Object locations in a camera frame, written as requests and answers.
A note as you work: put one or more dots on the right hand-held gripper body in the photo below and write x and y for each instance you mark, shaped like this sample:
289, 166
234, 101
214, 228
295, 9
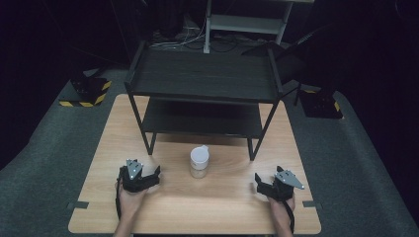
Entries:
280, 186

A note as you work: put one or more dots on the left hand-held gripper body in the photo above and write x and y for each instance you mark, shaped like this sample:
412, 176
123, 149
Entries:
133, 177

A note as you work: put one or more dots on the black two-tier shelf rack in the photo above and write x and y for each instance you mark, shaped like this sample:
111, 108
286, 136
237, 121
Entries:
204, 85

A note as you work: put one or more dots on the person's right hand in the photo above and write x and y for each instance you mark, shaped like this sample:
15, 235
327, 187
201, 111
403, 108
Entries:
282, 208

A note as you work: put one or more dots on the person's left hand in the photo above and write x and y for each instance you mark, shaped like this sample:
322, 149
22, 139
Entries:
130, 200

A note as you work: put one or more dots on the grey tape strip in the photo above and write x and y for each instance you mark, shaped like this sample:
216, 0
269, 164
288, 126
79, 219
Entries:
77, 205
312, 204

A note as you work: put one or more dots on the black yellow striped base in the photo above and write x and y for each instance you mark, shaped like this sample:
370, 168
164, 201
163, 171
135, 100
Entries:
87, 92
321, 103

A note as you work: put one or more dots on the white metal stand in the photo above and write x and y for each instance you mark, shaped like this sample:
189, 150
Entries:
245, 23

